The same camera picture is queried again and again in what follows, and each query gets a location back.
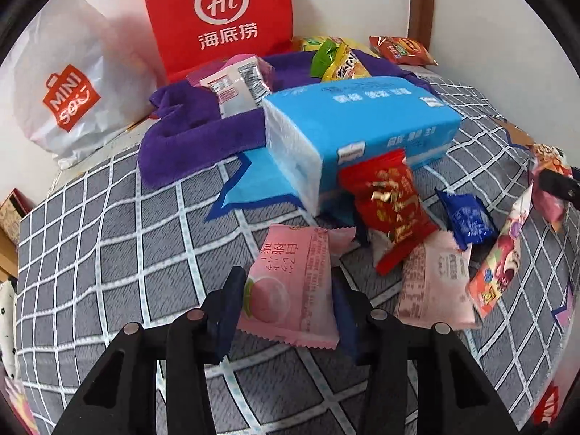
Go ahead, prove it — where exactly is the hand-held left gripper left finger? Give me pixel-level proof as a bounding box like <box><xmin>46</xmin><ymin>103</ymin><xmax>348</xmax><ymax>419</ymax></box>
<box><xmin>53</xmin><ymin>266</ymin><xmax>248</xmax><ymax>435</ymax></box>

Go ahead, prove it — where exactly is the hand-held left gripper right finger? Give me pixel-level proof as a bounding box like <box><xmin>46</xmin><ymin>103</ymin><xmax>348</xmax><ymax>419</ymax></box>
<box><xmin>331</xmin><ymin>266</ymin><xmax>519</xmax><ymax>435</ymax></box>

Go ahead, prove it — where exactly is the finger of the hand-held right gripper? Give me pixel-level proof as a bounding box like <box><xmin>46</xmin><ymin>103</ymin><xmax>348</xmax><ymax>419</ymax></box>
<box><xmin>541</xmin><ymin>169</ymin><xmax>580</xmax><ymax>211</ymax></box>

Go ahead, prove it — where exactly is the pink peach snack packet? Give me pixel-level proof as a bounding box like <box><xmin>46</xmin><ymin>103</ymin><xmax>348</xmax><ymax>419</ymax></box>
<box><xmin>236</xmin><ymin>223</ymin><xmax>359</xmax><ymax>349</ymax></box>

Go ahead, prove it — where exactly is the pale pink snack packet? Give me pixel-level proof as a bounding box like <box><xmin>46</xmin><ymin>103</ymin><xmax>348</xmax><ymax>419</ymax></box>
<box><xmin>393</xmin><ymin>231</ymin><xmax>483</xmax><ymax>331</ymax></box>

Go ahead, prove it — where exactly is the small blue snack packet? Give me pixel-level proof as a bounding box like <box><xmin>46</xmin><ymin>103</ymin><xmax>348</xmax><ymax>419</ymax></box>
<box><xmin>435</xmin><ymin>187</ymin><xmax>497</xmax><ymax>251</ymax></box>

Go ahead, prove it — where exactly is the red candy packet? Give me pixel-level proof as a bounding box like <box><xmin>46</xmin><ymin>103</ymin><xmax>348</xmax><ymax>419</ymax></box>
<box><xmin>337</xmin><ymin>149</ymin><xmax>439</xmax><ymax>276</ymax></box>

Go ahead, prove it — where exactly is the purple towel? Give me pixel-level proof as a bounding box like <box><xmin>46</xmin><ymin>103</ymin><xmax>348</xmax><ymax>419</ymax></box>
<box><xmin>138</xmin><ymin>52</ymin><xmax>436</xmax><ymax>189</ymax></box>

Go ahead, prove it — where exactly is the pink star snack packet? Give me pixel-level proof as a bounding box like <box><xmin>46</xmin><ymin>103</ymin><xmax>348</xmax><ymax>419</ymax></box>
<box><xmin>186</xmin><ymin>54</ymin><xmax>276</xmax><ymax>119</ymax></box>

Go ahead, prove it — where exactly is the yellow triangular snack packet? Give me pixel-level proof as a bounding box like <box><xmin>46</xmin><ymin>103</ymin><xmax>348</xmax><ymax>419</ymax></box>
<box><xmin>323</xmin><ymin>47</ymin><xmax>371</xmax><ymax>83</ymax></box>

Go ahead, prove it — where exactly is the long pink bear packet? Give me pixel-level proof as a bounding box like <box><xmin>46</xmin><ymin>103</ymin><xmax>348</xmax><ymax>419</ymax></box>
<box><xmin>468</xmin><ymin>181</ymin><xmax>534</xmax><ymax>319</ymax></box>

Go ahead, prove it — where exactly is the blue tissue pack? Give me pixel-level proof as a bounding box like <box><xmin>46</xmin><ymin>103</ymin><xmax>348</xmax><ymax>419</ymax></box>
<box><xmin>263</xmin><ymin>75</ymin><xmax>463</xmax><ymax>216</ymax></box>

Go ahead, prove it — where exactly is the orange chips bag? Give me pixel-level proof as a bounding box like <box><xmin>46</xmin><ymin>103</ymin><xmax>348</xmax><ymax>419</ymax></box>
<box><xmin>368</xmin><ymin>35</ymin><xmax>439</xmax><ymax>66</ymax></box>

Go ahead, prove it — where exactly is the black spotted white cloth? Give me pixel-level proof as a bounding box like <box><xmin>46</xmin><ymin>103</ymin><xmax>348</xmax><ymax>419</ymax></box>
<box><xmin>0</xmin><ymin>278</ymin><xmax>19</xmax><ymax>379</ymax></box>

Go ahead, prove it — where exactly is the printed cardboard box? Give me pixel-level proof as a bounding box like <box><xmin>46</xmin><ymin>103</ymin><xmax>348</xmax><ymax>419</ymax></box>
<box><xmin>0</xmin><ymin>187</ymin><xmax>33</xmax><ymax>254</ymax></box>

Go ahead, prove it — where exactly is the white plastic bag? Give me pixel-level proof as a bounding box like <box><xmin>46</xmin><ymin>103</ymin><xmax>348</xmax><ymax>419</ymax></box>
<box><xmin>0</xmin><ymin>0</ymin><xmax>170</xmax><ymax>170</ymax></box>

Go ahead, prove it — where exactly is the yellow chips bag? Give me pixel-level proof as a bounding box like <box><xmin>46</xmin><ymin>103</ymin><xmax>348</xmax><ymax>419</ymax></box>
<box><xmin>294</xmin><ymin>36</ymin><xmax>363</xmax><ymax>55</ymax></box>

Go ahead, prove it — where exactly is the red paper bag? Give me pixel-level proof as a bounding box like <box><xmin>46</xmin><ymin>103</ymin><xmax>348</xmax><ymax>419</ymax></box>
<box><xmin>138</xmin><ymin>0</ymin><xmax>294</xmax><ymax>84</ymax></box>

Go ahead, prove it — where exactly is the brown door frame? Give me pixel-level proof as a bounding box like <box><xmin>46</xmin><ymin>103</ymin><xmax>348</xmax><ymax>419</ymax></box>
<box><xmin>410</xmin><ymin>0</ymin><xmax>438</xmax><ymax>53</ymax></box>

